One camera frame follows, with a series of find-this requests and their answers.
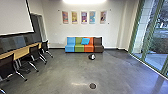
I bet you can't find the green window frame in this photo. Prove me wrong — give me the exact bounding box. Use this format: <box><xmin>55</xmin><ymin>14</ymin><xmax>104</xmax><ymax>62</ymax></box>
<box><xmin>128</xmin><ymin>0</ymin><xmax>168</xmax><ymax>80</ymax></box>

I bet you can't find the long wooden table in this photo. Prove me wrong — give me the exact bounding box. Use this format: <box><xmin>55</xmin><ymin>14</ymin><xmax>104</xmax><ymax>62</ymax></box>
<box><xmin>0</xmin><ymin>41</ymin><xmax>43</xmax><ymax>61</ymax></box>

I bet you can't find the black plastic trash bag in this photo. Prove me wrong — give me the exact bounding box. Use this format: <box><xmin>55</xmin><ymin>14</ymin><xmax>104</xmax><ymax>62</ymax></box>
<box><xmin>88</xmin><ymin>53</ymin><xmax>97</xmax><ymax>61</ymax></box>

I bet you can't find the framed poster teal print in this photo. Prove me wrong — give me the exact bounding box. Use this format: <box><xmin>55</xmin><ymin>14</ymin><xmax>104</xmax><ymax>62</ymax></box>
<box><xmin>88</xmin><ymin>10</ymin><xmax>97</xmax><ymax>25</ymax></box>

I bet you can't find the brown sofa seat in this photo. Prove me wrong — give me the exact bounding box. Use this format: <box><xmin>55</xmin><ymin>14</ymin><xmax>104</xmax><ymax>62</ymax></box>
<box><xmin>93</xmin><ymin>36</ymin><xmax>105</xmax><ymax>54</ymax></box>

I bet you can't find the framed poster orange print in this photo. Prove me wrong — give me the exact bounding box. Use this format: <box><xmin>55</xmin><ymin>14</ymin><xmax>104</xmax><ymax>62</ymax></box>
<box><xmin>61</xmin><ymin>10</ymin><xmax>70</xmax><ymax>25</ymax></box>

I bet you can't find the framed poster purple print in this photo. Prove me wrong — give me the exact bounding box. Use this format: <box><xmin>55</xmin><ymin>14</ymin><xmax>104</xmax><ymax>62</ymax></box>
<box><xmin>80</xmin><ymin>10</ymin><xmax>89</xmax><ymax>25</ymax></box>

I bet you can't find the framed poster pink print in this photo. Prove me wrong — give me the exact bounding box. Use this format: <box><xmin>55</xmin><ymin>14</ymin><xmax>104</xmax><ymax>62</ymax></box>
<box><xmin>99</xmin><ymin>10</ymin><xmax>108</xmax><ymax>25</ymax></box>

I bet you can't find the framed poster yellow print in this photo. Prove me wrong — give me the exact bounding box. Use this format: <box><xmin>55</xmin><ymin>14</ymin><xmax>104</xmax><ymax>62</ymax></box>
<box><xmin>71</xmin><ymin>10</ymin><xmax>79</xmax><ymax>25</ymax></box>

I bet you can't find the bright ceiling light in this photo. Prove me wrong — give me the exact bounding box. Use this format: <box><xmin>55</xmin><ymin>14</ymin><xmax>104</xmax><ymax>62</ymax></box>
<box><xmin>62</xmin><ymin>0</ymin><xmax>108</xmax><ymax>5</ymax></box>

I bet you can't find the orange sofa seat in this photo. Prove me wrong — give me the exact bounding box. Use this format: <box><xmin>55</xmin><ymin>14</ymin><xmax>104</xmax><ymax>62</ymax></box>
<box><xmin>83</xmin><ymin>36</ymin><xmax>95</xmax><ymax>53</ymax></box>

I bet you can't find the green sofa seat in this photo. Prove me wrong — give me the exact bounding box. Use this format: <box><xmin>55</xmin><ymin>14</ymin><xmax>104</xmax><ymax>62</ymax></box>
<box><xmin>74</xmin><ymin>37</ymin><xmax>86</xmax><ymax>53</ymax></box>

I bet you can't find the round floor drain cover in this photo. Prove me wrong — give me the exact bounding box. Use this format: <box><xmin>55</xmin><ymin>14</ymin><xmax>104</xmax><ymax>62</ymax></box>
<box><xmin>89</xmin><ymin>82</ymin><xmax>98</xmax><ymax>90</ymax></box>

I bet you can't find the white projection screen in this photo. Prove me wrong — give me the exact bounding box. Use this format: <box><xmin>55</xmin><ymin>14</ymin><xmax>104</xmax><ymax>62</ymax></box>
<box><xmin>0</xmin><ymin>0</ymin><xmax>35</xmax><ymax>36</ymax></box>

